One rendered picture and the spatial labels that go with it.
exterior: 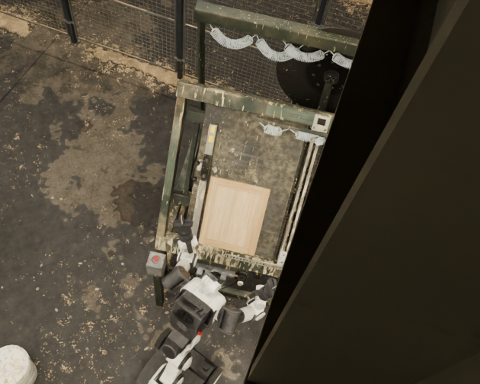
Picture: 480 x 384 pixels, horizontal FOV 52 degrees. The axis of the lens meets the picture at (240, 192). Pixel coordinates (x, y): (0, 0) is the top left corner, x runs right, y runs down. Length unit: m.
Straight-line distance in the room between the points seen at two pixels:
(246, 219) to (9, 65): 3.78
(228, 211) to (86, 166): 2.12
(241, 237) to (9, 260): 2.25
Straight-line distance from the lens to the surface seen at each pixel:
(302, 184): 3.46
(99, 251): 4.78
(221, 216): 3.63
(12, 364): 4.21
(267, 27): 3.36
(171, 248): 3.80
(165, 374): 3.99
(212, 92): 3.24
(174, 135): 3.42
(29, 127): 5.72
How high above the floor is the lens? 4.27
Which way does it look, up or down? 57 degrees down
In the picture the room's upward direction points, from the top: 11 degrees clockwise
